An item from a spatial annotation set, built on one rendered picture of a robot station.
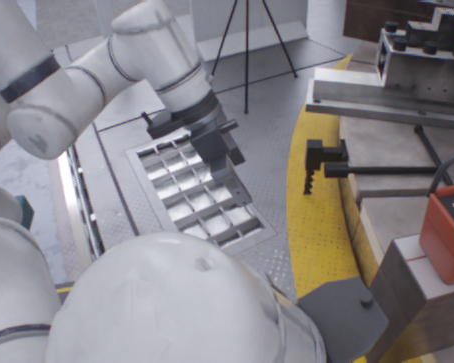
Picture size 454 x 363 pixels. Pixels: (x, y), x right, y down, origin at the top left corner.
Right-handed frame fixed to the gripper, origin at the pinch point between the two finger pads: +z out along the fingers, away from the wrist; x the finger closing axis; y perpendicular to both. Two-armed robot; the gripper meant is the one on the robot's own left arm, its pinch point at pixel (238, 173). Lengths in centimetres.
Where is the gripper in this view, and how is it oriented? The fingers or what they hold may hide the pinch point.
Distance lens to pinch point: 63.0
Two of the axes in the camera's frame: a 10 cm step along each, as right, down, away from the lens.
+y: 8.8, -4.0, -2.4
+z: 4.7, 7.1, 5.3
